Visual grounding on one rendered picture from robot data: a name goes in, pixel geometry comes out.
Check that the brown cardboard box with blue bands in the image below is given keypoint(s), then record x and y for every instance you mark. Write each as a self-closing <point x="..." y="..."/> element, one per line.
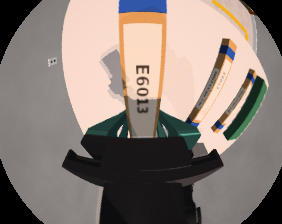
<point x="215" y="82"/>

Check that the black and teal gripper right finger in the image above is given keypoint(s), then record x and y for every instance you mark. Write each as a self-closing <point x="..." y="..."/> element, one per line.
<point x="177" y="127"/>

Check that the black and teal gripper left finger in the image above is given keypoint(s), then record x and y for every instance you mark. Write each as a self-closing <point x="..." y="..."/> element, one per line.
<point x="111" y="126"/>

